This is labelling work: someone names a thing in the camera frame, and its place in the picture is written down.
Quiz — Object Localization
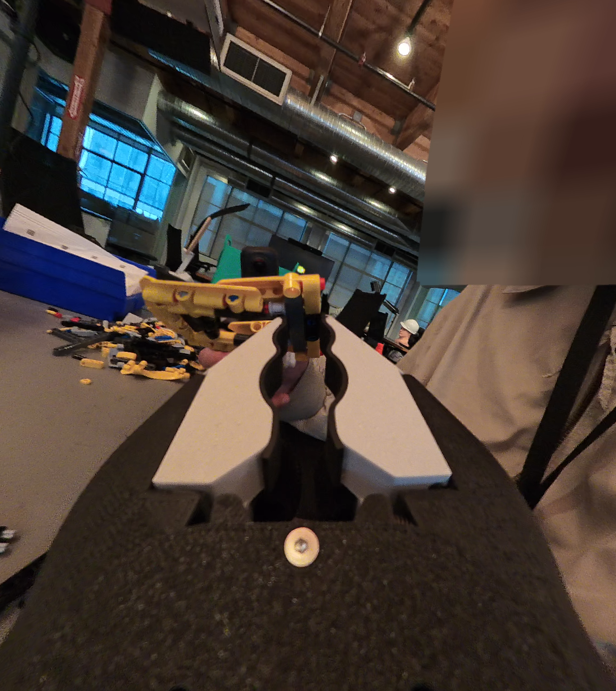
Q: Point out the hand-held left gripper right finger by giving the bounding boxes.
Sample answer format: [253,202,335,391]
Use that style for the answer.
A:
[308,315,453,521]

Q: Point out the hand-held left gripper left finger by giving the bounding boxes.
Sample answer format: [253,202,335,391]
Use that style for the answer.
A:
[153,316,299,521]

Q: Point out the yellow toy car hood assembly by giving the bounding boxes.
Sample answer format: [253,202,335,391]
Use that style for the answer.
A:
[140,272,326,362]

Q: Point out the grey desk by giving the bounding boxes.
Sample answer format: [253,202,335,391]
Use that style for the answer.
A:
[0,289,206,676]

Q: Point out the person's right hand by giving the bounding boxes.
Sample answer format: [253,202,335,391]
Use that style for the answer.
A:
[200,348,309,408]

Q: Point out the green folded board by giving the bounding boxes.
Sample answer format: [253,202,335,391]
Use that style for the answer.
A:
[212,235,293,284]

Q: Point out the black monitor screen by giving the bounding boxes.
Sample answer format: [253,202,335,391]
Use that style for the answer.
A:
[269,235,336,281]

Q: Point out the person's beige jacket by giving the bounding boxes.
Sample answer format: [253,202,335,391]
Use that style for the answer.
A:
[397,283,616,665]

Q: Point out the pile of yellow black bricks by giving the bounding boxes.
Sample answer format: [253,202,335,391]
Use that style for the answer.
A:
[46,308,205,381]

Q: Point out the large paned window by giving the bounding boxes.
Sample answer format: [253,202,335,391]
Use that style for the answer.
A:
[27,73,176,219]

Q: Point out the white vent grille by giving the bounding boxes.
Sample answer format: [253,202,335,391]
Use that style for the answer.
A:
[220,33,293,106]

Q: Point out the white paper sheets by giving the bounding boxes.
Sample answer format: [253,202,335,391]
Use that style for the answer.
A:
[3,203,149,297]

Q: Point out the blue plastic bin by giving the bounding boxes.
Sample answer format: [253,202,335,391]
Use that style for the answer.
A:
[0,216,158,321]

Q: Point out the black standing panel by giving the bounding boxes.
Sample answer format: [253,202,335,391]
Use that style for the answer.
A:
[0,130,85,233]

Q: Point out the silver air duct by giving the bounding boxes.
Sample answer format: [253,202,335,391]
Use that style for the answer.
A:
[157,89,427,238]

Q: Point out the wooden post red sign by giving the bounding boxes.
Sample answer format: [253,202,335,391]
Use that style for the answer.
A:
[57,0,112,160]

